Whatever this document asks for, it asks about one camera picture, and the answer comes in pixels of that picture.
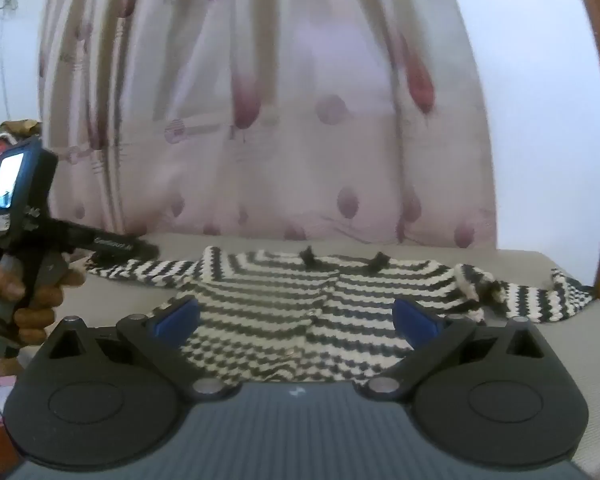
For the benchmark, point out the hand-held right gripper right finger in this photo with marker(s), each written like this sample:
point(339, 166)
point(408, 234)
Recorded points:
point(414, 321)

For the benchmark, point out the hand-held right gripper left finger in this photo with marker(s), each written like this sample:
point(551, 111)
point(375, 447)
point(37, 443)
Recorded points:
point(177, 317)

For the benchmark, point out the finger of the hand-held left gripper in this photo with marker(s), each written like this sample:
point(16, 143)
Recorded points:
point(115, 251)

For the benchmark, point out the black and white striped sweater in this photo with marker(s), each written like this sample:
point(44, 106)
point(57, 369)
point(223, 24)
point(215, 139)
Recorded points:
point(290, 305)

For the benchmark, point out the person's left hand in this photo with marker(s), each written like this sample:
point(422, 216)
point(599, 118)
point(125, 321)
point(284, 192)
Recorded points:
point(37, 317)

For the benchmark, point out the colourful patterned cloth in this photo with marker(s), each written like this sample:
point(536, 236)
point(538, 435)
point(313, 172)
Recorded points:
point(5, 135)

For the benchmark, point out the grey woven mattress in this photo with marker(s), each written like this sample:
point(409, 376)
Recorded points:
point(560, 360)

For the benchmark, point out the pink leaf-print curtain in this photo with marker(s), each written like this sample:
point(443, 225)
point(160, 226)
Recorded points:
point(290, 110)

